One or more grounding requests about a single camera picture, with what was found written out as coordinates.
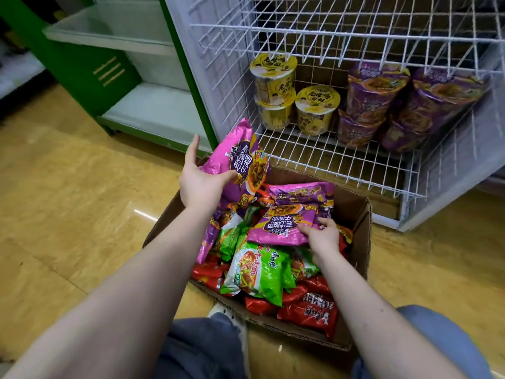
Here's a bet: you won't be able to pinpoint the person's left hand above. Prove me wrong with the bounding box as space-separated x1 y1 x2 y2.
179 134 238 214

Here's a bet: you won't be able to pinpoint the person's right hand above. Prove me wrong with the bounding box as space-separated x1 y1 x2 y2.
298 217 341 269

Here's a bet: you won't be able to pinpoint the pink noodle packet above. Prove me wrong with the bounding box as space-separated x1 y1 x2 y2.
196 211 222 265
246 204 330 247
200 118 270 210
264 181 336 209

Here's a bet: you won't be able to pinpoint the person's left forearm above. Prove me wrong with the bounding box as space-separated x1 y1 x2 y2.
2 200 222 379

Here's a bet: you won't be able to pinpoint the person's right forearm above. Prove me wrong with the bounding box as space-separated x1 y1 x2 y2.
315 250 469 379

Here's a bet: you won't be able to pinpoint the red noodle packet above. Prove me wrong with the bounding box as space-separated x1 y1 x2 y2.
337 224 354 257
282 275 333 305
244 295 277 316
276 292 340 341
191 261 230 293

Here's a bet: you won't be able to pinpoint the brown cardboard box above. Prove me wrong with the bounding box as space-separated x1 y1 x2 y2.
142 165 374 352

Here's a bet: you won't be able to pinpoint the large green noodle packet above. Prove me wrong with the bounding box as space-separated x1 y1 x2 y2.
220 236 297 307

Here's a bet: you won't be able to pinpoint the yellow noodle cup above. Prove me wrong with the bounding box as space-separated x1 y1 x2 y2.
294 85 341 137
249 52 299 106
256 91 296 132

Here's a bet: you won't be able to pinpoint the purple noodle cup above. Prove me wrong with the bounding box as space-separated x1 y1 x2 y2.
398 67 491 133
346 61 412 125
378 119 431 155
336 109 386 149

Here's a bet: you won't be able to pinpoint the white shoe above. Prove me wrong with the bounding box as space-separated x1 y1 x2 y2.
207 302 251 379

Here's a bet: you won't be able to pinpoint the green shelving unit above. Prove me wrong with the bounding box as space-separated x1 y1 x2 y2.
0 0 220 155

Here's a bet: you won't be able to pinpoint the blue jeans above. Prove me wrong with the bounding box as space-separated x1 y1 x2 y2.
153 305 494 379

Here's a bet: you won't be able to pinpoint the grey shelf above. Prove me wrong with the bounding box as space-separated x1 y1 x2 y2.
0 19 47 101

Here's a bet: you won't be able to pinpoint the white wire rack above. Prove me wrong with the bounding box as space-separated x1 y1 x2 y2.
163 0 505 233

